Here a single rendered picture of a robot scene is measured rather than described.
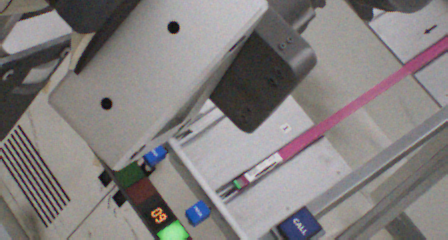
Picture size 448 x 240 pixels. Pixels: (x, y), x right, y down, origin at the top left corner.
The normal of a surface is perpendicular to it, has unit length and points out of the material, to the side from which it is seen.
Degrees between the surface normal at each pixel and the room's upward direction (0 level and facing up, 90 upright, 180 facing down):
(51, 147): 90
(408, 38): 44
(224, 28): 82
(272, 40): 37
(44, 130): 90
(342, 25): 90
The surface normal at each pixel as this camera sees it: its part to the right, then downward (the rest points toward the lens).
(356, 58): -0.56, 0.11
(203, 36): -0.32, 0.18
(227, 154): 0.04, -0.39
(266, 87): -0.68, 0.61
